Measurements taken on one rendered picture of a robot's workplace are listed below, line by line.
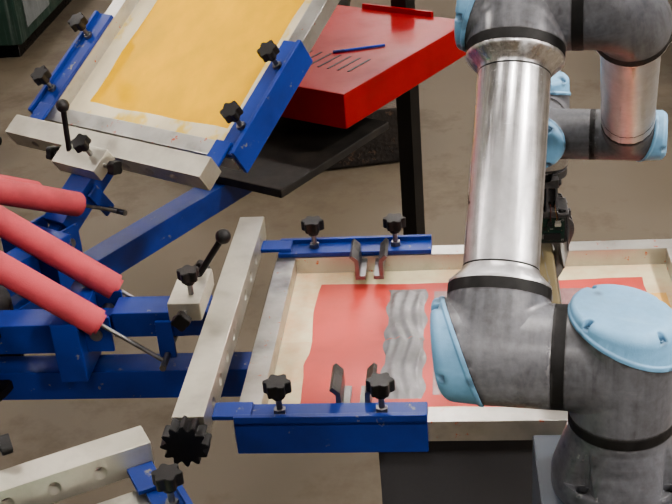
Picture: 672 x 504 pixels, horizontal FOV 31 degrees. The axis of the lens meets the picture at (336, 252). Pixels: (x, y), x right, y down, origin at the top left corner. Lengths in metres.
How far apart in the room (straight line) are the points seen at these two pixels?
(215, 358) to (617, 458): 0.84
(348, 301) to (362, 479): 1.17
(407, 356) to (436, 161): 3.17
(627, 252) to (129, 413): 1.88
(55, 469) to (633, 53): 0.98
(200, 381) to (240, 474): 1.52
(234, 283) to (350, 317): 0.22
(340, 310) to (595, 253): 0.50
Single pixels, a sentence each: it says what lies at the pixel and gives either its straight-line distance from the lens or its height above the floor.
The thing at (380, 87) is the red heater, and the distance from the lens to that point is 2.97.
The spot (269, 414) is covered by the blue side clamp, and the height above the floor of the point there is 1.01.
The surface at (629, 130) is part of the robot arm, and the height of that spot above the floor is 1.44.
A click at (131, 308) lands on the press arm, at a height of 1.04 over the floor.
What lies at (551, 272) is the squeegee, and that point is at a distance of 1.95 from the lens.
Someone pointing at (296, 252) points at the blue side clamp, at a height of 1.00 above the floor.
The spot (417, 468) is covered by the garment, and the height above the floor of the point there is 0.84.
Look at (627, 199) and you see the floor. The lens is 4.84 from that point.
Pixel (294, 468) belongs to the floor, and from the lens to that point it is 3.41.
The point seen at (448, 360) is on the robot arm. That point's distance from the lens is 1.28.
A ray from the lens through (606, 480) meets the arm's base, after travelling 1.34.
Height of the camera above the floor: 2.09
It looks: 28 degrees down
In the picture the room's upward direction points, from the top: 5 degrees counter-clockwise
